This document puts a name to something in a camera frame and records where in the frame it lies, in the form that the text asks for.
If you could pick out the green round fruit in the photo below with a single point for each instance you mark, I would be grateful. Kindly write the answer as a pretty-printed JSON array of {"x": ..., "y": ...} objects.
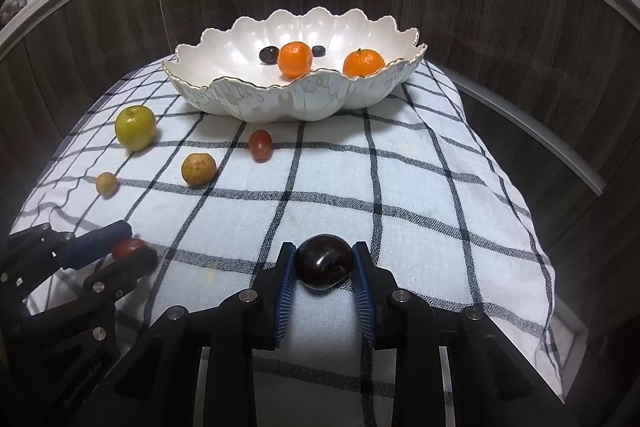
[{"x": 135, "y": 128}]

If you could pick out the white blue checkered cloth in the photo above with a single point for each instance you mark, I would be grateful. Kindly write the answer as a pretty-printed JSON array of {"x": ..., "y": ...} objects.
[{"x": 407, "y": 176}]

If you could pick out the small tan longan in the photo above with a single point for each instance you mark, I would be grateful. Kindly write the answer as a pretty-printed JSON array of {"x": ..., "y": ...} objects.
[{"x": 106, "y": 184}]

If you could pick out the red grape tomato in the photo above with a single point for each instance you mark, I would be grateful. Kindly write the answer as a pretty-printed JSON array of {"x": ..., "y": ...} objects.
[
  {"x": 125, "y": 247},
  {"x": 260, "y": 145}
]

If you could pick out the white scalloped ceramic bowl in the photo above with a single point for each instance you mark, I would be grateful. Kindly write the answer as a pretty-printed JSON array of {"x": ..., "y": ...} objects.
[{"x": 222, "y": 75}]

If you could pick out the small dark grape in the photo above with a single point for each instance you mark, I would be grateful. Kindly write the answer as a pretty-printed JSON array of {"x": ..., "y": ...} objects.
[{"x": 318, "y": 51}]

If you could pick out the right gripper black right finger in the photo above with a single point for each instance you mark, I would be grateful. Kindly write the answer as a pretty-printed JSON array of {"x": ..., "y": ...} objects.
[{"x": 450, "y": 366}]

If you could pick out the tan round longan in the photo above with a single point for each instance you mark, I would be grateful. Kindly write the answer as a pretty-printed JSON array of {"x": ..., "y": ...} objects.
[{"x": 198, "y": 169}]

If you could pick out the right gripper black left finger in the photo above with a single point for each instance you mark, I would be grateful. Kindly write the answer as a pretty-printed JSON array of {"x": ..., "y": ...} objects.
[{"x": 199, "y": 365}]

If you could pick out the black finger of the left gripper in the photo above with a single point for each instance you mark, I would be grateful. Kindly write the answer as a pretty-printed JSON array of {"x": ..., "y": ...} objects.
[
  {"x": 118, "y": 279},
  {"x": 63, "y": 250}
]

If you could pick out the orange mandarin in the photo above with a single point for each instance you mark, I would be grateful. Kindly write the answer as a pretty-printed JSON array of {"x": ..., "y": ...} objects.
[
  {"x": 295, "y": 60},
  {"x": 362, "y": 63}
]

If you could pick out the large dark plum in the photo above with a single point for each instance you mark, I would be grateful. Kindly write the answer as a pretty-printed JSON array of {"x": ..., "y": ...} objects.
[{"x": 323, "y": 261}]

